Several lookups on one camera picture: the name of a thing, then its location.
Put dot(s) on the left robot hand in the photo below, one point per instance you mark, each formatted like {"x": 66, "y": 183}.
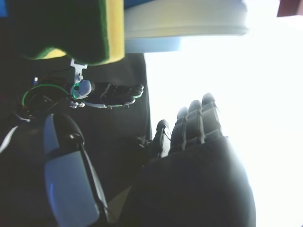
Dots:
{"x": 189, "y": 189}

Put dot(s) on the green and yellow sponge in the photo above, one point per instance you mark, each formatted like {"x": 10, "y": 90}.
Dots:
{"x": 71, "y": 28}

